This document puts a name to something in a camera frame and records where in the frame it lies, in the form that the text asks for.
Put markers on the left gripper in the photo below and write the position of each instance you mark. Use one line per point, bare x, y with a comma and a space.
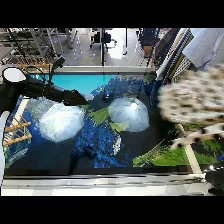
74, 97

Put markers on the white spotted garment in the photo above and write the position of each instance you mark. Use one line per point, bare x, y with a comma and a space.
195, 96

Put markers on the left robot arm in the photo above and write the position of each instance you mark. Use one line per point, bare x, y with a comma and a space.
20, 88

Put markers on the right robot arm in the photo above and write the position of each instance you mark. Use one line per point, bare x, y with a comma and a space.
216, 180

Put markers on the striped garment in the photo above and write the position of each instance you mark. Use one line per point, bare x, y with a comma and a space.
173, 55

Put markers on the pale blue shirt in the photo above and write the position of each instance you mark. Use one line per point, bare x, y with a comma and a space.
205, 45

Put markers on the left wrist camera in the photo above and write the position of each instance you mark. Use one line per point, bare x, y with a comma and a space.
58, 62

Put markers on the silver frame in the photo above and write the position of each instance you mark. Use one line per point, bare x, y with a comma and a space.
100, 185

